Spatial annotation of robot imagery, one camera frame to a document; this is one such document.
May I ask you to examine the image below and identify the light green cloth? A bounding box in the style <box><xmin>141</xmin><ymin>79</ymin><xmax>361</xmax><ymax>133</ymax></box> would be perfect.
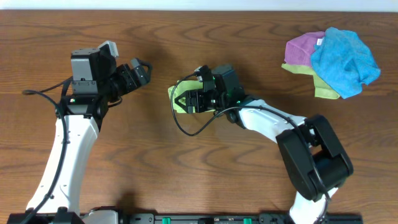
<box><xmin>168</xmin><ymin>80</ymin><xmax>221</xmax><ymax>114</ymax></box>

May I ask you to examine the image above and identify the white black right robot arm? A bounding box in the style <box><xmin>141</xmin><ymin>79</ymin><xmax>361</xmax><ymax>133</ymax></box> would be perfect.
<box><xmin>169</xmin><ymin>65</ymin><xmax>363</xmax><ymax>223</ymax></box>

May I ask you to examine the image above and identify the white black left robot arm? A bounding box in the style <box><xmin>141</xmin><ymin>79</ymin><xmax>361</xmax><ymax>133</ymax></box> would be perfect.
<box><xmin>8</xmin><ymin>43</ymin><xmax>153</xmax><ymax>223</ymax></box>

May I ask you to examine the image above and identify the purple cloth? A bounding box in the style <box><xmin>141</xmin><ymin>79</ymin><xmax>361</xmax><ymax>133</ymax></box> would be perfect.
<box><xmin>284</xmin><ymin>31</ymin><xmax>325</xmax><ymax>67</ymax></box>

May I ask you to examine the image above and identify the yellow-green cloth in pile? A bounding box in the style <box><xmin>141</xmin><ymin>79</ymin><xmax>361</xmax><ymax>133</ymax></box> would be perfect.
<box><xmin>281</xmin><ymin>63</ymin><xmax>340</xmax><ymax>100</ymax></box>

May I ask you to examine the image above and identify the blue cloth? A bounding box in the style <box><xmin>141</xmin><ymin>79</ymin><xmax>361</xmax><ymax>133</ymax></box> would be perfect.
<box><xmin>310</xmin><ymin>27</ymin><xmax>381</xmax><ymax>99</ymax></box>

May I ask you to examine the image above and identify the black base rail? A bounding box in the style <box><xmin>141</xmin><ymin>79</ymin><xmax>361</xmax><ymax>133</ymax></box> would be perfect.
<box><xmin>7</xmin><ymin>212</ymin><xmax>363</xmax><ymax>224</ymax></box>

